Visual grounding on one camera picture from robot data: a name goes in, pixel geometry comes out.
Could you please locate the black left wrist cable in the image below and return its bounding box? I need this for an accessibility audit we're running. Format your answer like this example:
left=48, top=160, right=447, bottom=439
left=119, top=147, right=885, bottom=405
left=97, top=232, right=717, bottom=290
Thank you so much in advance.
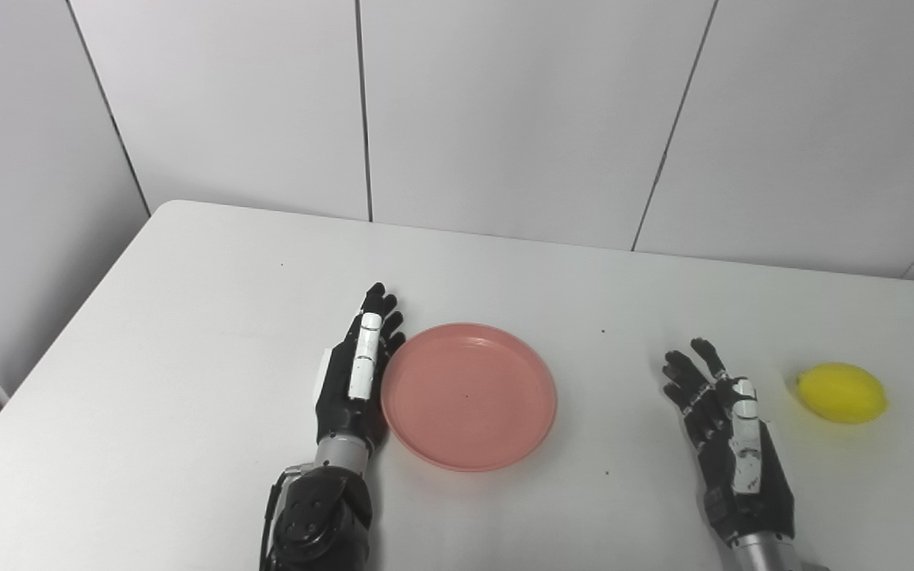
left=259, top=466, right=301, bottom=571

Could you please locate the pink round plate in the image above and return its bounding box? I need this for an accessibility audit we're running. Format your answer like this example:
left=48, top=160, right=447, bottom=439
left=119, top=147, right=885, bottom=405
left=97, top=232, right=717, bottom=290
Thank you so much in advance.
left=380, top=322, right=559, bottom=473

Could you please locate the yellow lemon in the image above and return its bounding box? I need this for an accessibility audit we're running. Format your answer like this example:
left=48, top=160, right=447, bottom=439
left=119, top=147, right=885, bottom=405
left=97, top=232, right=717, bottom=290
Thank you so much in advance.
left=795, top=362, right=890, bottom=424

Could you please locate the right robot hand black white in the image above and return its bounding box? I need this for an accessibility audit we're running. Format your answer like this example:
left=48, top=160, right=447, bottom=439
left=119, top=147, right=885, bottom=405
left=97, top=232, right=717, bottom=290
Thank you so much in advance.
left=661, top=338, right=796, bottom=548

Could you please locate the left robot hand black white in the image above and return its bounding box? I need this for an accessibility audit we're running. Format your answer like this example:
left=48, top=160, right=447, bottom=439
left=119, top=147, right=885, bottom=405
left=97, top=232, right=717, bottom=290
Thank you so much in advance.
left=314, top=282, right=407, bottom=450

